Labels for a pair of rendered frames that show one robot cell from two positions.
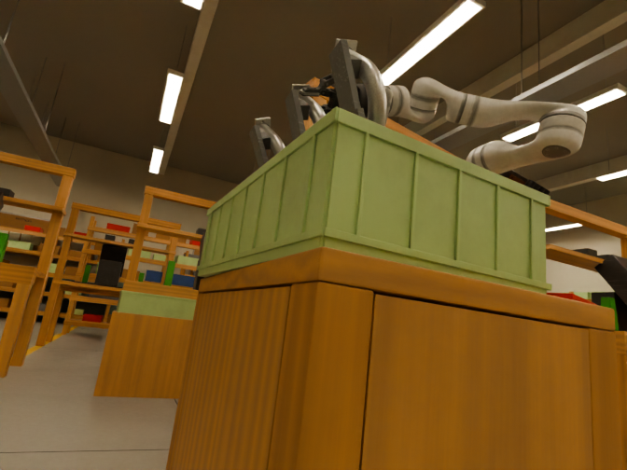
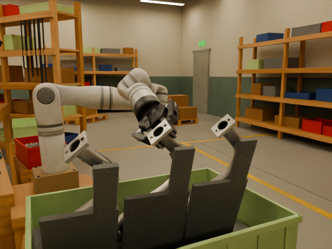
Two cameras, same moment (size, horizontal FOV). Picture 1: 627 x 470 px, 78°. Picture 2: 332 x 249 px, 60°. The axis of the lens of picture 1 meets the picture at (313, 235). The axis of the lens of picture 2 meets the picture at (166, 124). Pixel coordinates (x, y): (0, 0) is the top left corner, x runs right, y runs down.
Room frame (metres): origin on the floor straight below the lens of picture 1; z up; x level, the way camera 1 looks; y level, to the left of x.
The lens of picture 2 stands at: (0.72, 0.66, 1.30)
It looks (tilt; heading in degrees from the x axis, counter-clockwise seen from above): 10 degrees down; 272
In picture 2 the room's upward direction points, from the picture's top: straight up
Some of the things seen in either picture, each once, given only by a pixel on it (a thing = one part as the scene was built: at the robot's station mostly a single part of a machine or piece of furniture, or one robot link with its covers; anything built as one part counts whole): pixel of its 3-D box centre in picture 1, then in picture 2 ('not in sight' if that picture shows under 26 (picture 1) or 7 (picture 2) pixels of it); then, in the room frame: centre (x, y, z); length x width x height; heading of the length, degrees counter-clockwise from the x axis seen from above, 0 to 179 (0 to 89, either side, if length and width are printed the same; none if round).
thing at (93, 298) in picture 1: (161, 284); not in sight; (8.09, 2.96, 1.12); 3.01 x 0.54 x 2.24; 114
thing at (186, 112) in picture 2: not in sight; (171, 109); (0.84, -7.09, 0.37); 1.20 x 0.80 x 0.74; 32
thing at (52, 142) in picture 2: not in sight; (52, 147); (1.19, -0.38, 1.03); 0.09 x 0.09 x 0.17; 41
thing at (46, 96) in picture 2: not in sight; (48, 105); (1.19, -0.38, 1.19); 0.09 x 0.09 x 0.17; 19
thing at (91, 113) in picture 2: not in sight; (82, 113); (3.38, -7.38, 0.22); 1.20 x 0.80 x 0.44; 64
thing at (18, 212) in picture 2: not in sight; (57, 196); (1.18, -0.38, 0.83); 0.32 x 0.32 x 0.04; 31
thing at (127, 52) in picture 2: not in sight; (91, 80); (3.61, -9.17, 1.12); 3.16 x 0.54 x 2.24; 24
